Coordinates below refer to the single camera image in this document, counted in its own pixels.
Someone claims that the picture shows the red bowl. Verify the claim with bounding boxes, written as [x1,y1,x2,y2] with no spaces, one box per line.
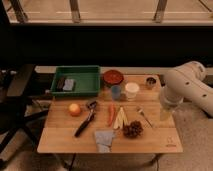
[103,70,124,86]

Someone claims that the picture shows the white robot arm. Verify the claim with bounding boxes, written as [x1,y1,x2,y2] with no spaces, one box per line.
[159,61,213,119]

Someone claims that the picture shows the green plastic tray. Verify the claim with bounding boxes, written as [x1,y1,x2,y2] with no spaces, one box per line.
[50,65,100,97]

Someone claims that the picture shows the small metal cup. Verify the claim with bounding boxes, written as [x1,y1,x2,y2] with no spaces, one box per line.
[146,77,156,89]

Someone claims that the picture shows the wooden folding table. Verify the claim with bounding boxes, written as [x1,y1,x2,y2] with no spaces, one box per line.
[37,75,183,154]

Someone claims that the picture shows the brown pine cone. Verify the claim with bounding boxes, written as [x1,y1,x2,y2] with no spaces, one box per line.
[123,121,143,138]

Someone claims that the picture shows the white bowl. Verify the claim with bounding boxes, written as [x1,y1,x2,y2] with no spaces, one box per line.
[125,82,140,101]

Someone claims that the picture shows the blue cup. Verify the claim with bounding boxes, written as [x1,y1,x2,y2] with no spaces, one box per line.
[111,85,121,100]

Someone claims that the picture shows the orange carrot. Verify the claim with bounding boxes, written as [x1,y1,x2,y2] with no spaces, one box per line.
[108,104,115,126]

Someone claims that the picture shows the grey folded cloth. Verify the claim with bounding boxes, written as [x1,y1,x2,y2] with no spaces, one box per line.
[94,130,115,153]

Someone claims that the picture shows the orange round fruit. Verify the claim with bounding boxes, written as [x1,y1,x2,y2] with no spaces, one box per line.
[68,103,81,116]

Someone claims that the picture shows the grey sponge block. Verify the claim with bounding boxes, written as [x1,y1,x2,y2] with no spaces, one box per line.
[63,79,75,91]

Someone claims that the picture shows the dark sponge block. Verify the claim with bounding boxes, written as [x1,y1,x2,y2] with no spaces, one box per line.
[56,77,66,91]

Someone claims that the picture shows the black chair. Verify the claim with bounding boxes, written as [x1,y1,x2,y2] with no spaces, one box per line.
[0,64,48,154]

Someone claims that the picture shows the black handled peeler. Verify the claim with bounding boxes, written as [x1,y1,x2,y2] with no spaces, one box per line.
[74,100,97,137]

